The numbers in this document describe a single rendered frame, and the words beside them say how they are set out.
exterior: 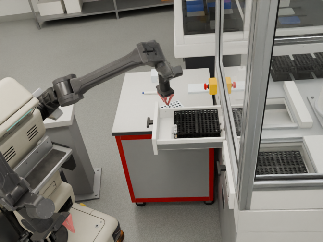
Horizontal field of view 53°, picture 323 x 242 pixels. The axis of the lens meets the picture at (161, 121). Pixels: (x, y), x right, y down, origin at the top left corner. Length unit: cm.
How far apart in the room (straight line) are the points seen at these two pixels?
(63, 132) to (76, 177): 43
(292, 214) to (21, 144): 102
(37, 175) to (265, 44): 95
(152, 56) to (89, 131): 197
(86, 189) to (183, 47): 125
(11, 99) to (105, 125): 197
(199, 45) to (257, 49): 152
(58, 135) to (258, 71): 157
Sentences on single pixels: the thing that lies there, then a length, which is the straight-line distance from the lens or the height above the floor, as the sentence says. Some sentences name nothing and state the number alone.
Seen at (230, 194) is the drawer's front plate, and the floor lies 92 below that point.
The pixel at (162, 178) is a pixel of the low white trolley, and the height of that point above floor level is 33.
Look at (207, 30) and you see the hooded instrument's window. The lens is 227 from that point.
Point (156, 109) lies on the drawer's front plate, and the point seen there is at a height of 93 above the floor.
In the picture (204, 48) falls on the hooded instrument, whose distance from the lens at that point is 231.
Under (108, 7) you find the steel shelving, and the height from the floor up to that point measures 15.
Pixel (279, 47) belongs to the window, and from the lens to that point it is 83.
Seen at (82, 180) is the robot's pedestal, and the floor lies 17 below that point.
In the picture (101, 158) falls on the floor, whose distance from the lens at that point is 281.
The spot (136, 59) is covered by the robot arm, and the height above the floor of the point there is 138.
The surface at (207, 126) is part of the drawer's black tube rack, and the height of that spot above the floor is 90.
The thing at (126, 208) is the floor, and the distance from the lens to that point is 243.
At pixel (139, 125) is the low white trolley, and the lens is 185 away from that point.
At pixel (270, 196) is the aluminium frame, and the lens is 118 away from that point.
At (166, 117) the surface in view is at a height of 84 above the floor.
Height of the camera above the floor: 195
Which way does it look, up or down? 40 degrees down
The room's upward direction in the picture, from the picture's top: 7 degrees counter-clockwise
